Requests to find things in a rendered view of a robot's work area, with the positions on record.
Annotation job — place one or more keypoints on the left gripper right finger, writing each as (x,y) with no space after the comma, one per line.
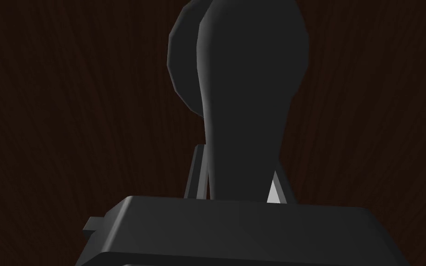
(280,188)

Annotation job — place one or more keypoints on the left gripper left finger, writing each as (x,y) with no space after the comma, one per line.
(196,173)

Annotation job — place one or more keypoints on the dark grey door knob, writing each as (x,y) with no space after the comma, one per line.
(246,81)

